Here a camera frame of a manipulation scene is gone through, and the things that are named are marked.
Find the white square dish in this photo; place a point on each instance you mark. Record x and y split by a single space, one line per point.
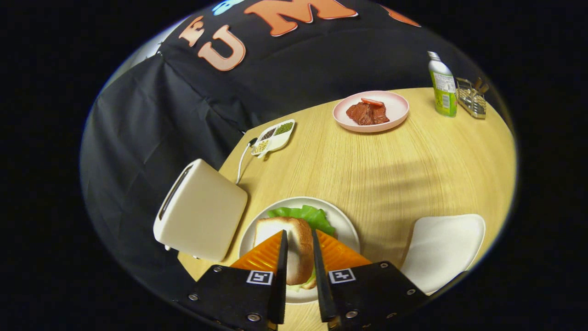
441 248

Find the toasted bread slice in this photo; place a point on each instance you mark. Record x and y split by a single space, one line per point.
298 248

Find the red tomato strip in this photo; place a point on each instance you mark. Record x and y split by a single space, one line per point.
372 102

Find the green lettuce leaf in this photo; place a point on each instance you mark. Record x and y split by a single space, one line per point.
312 218

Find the brown meat slices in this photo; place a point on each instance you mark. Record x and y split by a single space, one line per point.
365 114

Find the pile of green beans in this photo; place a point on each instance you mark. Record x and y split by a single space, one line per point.
284 128

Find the green label bottle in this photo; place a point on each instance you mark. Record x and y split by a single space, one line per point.
444 92

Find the white divided dish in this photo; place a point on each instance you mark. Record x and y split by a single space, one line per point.
278 142

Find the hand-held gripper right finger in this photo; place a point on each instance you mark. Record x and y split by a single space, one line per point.
321 285

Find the white toaster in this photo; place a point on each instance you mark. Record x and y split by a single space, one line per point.
202 216

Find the pile of dark beans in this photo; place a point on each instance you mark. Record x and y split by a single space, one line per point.
268 133

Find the black backdrop cloth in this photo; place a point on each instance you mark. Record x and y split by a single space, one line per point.
321 59

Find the white round plate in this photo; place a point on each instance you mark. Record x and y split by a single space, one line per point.
344 225

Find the pink plate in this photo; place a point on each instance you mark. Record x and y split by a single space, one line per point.
397 112

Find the pile of pale beans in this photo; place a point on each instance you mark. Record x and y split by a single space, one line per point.
260 147

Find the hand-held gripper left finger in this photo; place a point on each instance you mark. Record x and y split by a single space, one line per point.
281 285

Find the bread slice under lettuce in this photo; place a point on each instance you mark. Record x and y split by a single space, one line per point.
311 284

